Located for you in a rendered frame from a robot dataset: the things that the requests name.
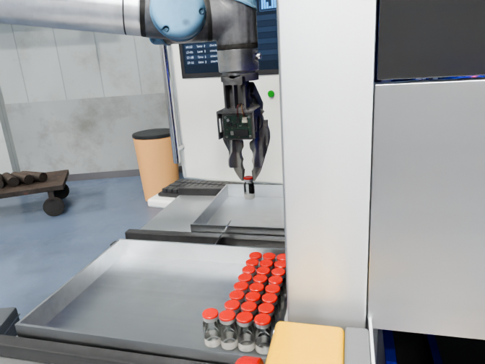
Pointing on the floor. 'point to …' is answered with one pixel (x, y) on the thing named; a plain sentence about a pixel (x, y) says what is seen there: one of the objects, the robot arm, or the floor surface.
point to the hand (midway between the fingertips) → (248, 172)
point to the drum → (155, 160)
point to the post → (327, 155)
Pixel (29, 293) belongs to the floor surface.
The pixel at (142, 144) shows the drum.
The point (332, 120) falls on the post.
